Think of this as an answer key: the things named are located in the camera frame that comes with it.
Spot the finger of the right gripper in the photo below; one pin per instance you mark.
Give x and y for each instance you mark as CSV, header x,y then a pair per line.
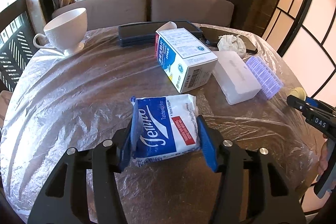
x,y
320,105
301,105

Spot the blue white medicine carton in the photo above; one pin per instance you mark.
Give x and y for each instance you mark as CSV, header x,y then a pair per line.
x,y
185,59

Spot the yellow paper cup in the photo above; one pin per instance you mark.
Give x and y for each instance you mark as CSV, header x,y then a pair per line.
x,y
298,92

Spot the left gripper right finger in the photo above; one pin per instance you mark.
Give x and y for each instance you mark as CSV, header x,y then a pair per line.
x,y
253,188

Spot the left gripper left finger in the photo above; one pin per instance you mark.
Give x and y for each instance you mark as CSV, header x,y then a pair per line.
x,y
63,197

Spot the black phone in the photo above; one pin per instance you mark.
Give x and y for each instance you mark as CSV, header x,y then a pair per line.
x,y
211,38

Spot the crumpled white tissue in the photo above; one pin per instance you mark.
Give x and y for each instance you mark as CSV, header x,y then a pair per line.
x,y
232,43

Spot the blue white tissue pack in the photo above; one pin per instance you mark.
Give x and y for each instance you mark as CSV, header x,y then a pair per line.
x,y
163,128

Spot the black keyboard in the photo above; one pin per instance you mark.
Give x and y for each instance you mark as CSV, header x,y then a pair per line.
x,y
136,34

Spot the white plastic case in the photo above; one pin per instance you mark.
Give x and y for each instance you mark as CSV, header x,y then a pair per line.
x,y
234,78

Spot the right hand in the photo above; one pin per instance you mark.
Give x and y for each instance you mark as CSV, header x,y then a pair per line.
x,y
323,162

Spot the white teacup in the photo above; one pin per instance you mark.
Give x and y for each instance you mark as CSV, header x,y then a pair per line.
x,y
64,34

